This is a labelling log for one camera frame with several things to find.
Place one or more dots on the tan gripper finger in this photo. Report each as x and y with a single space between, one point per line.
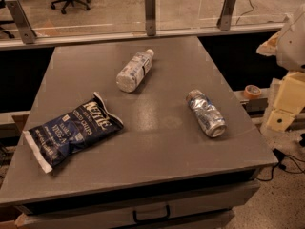
288 103

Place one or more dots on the clear plastic water bottle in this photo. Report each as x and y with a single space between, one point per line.
134 72

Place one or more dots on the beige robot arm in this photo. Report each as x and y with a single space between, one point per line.
288 46

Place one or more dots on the orange tape roll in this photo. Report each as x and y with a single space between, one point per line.
252 92

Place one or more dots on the crushed silver blue can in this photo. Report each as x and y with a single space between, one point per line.
209 118

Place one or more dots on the blue Kettle chips bag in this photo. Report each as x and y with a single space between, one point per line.
70 133

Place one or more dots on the clear glass barrier panel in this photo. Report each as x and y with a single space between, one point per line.
123 16

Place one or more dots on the right metal barrier bracket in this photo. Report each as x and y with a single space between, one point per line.
225 18

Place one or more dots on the metal barrier bracket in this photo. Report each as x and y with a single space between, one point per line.
21 21
225 18
150 17

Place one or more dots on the grey drawer with black handle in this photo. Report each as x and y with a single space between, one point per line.
208 208

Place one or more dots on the middle metal barrier bracket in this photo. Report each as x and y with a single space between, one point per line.
150 17

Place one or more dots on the left metal barrier bracket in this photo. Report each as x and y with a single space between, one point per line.
21 21

